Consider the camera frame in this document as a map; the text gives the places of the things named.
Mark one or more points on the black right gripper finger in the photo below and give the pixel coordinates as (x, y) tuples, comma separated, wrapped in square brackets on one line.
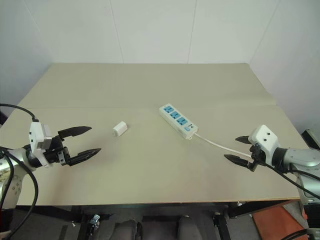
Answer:
[(236, 159), (243, 139)]

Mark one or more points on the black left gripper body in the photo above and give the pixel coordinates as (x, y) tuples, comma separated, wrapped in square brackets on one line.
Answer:
[(55, 153)]

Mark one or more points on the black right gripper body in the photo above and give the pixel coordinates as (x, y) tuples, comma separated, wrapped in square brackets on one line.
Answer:
[(256, 156)]

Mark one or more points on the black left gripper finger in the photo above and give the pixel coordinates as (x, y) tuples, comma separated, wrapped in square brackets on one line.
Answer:
[(86, 154), (75, 131)]

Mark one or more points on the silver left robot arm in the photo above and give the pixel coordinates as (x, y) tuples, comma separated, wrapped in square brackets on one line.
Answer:
[(18, 155)]

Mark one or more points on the white plug adapter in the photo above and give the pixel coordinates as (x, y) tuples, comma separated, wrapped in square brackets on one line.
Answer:
[(120, 128)]

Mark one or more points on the white power strip blue sockets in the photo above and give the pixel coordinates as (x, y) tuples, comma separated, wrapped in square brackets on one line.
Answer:
[(178, 120)]

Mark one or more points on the orange floor mat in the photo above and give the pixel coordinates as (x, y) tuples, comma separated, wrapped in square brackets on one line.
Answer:
[(280, 221)]

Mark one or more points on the dark rounded shape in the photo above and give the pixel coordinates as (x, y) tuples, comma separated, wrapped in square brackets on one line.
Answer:
[(187, 228)]

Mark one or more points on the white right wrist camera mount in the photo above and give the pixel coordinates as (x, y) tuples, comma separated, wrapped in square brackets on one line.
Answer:
[(265, 139)]

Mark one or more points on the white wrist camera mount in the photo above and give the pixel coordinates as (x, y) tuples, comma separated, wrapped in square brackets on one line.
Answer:
[(265, 139), (37, 136)]

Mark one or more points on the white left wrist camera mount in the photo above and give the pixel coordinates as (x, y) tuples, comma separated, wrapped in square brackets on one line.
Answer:
[(37, 136)]

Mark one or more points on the black metal table frame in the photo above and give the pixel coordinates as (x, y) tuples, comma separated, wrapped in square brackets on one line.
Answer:
[(155, 212)]

